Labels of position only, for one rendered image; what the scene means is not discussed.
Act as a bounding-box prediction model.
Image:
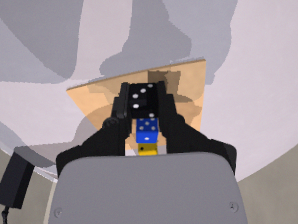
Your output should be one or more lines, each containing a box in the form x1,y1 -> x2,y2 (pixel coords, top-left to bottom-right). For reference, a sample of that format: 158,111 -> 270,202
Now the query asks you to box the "tan mat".
66,59 -> 206,150

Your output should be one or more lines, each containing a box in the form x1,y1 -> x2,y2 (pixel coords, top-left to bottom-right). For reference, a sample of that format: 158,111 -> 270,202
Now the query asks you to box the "blue die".
136,118 -> 159,143

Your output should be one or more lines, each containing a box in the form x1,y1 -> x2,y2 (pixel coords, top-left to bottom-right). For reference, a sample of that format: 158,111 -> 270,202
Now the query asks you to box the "yellow die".
138,143 -> 158,155

